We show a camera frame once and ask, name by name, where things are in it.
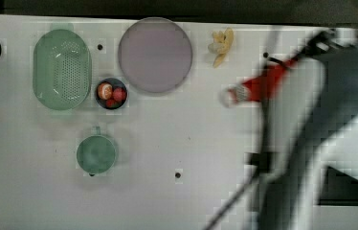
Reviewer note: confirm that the green mug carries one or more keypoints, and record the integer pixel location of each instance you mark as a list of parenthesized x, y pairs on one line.
[(97, 153)]

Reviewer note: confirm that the green oval colander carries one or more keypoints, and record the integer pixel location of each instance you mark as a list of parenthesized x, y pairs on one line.
[(62, 70)]

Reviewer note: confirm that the red ketchup bottle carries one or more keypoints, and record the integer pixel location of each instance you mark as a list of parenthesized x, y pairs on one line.
[(260, 87)]

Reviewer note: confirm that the peeled toy banana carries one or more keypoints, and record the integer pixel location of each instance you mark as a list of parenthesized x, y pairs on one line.
[(221, 45)]

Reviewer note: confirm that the red toy strawberry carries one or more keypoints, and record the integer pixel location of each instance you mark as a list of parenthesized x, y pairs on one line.
[(119, 95)]

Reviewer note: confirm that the round grey plate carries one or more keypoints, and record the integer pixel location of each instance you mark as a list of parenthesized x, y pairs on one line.
[(155, 55)]

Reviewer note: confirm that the orange toy fruit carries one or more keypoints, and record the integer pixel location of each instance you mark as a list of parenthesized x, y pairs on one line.
[(105, 91)]

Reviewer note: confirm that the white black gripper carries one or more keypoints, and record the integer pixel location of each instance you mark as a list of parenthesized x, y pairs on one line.
[(322, 42)]

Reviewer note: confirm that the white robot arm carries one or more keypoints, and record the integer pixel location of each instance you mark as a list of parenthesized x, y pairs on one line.
[(334, 108)]

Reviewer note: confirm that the small red toy fruit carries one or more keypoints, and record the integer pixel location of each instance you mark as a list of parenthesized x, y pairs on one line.
[(110, 103)]

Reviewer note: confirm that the silver black toaster oven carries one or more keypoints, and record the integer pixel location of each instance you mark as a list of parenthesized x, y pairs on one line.
[(339, 189)]

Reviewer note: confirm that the small blue fruit bowl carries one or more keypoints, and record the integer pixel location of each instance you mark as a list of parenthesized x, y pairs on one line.
[(115, 83)]

